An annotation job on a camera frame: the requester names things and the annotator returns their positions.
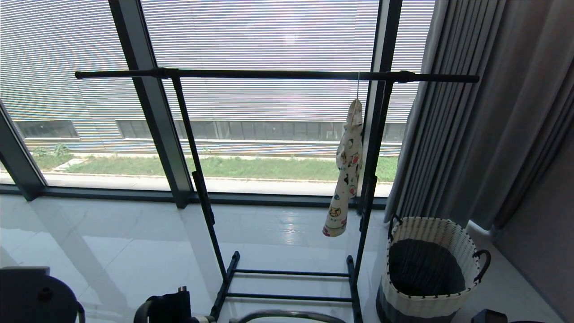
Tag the cream printed garment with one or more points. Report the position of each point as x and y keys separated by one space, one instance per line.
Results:
x=345 y=179

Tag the pink clothes hanger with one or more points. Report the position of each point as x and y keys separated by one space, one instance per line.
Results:
x=358 y=87

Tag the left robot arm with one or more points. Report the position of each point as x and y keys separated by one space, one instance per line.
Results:
x=36 y=300

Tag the black clothes rack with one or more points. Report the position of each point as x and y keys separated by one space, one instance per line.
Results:
x=269 y=74

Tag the white laundry basket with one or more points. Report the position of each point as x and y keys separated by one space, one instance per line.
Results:
x=448 y=233

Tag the grey curtain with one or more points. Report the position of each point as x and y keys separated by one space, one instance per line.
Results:
x=471 y=134

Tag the white pipe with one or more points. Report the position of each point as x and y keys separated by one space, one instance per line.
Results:
x=480 y=228

